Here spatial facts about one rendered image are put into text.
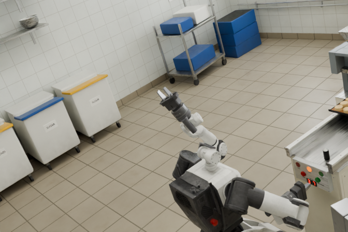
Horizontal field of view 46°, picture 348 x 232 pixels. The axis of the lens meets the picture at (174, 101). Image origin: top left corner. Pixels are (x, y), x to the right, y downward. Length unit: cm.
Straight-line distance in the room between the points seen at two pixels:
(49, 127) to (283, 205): 356
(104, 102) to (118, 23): 136
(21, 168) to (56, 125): 61
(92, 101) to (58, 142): 64
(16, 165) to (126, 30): 251
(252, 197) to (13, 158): 350
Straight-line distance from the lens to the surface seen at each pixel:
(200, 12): 616
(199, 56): 616
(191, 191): 197
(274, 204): 193
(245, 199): 190
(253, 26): 692
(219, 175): 201
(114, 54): 608
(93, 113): 525
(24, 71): 553
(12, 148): 493
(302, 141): 255
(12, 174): 501
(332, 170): 233
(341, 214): 65
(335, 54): 293
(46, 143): 506
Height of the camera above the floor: 225
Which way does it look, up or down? 23 degrees down
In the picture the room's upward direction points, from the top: 18 degrees counter-clockwise
